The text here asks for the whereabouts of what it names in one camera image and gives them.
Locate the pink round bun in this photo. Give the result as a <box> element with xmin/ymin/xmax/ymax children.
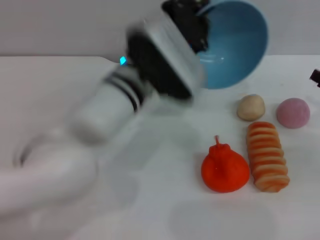
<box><xmin>275</xmin><ymin>97</ymin><xmax>311</xmax><ymax>130</ymax></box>

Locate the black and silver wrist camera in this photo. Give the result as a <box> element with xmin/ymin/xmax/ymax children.
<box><xmin>125</xmin><ymin>10</ymin><xmax>205</xmax><ymax>104</ymax></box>

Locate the beige round bun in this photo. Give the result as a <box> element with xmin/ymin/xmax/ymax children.
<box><xmin>236</xmin><ymin>93</ymin><xmax>266</xmax><ymax>122</ymax></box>

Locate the orange toy fruit with stem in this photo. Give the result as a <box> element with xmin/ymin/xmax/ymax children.
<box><xmin>200</xmin><ymin>134</ymin><xmax>251</xmax><ymax>194</ymax></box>

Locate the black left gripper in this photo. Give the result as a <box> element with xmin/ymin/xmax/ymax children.
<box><xmin>161</xmin><ymin>0</ymin><xmax>210</xmax><ymax>54</ymax></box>

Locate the blue bowl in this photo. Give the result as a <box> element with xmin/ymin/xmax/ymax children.
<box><xmin>194</xmin><ymin>0</ymin><xmax>270</xmax><ymax>90</ymax></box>

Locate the orange striped bread roll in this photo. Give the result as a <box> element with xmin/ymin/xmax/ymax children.
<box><xmin>245</xmin><ymin>121</ymin><xmax>291</xmax><ymax>194</ymax></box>

